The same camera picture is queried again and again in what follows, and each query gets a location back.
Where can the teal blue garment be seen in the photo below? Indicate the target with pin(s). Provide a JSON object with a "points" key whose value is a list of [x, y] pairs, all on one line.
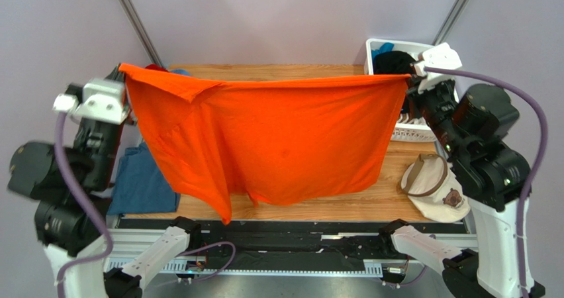
{"points": [[384, 48]]}

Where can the orange t shirt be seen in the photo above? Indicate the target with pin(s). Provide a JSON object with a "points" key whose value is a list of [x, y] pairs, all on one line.
{"points": [[277, 142]]}

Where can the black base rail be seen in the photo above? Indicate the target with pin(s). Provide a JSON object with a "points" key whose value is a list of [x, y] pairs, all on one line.
{"points": [[298, 246]]}

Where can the red t shirt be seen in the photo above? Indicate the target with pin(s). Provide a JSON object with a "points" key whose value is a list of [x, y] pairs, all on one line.
{"points": [[156, 68]]}

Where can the black t shirt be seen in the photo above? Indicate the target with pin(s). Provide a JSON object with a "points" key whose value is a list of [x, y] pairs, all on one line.
{"points": [[392, 62]]}

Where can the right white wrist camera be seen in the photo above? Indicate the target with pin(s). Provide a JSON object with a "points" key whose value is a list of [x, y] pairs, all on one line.
{"points": [[441, 57]]}

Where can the beige bear cap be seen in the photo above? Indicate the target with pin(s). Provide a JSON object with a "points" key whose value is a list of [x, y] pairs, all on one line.
{"points": [[434, 189]]}

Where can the white laundry basket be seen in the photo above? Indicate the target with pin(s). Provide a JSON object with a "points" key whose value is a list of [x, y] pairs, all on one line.
{"points": [[409, 126]]}

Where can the folded blue t shirt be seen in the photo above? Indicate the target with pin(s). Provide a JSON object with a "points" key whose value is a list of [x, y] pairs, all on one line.
{"points": [[140, 187]]}

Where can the light blue cap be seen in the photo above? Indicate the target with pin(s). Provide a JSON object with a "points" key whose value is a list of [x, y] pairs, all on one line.
{"points": [[180, 72]]}

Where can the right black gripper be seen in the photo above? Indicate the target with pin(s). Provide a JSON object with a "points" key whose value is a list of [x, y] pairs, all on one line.
{"points": [[414, 91]]}

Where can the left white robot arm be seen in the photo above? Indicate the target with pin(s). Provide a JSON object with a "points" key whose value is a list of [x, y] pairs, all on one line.
{"points": [[75, 238]]}

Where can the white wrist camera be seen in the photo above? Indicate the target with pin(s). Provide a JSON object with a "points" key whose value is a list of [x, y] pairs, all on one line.
{"points": [[441, 57], [101, 100]]}

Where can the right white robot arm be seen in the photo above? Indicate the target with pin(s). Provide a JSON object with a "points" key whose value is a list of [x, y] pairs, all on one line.
{"points": [[497, 181]]}

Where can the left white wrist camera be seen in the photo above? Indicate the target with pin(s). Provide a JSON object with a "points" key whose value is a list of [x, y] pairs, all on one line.
{"points": [[101, 100]]}

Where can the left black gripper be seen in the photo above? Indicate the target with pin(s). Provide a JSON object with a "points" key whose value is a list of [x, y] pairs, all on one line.
{"points": [[118, 73]]}

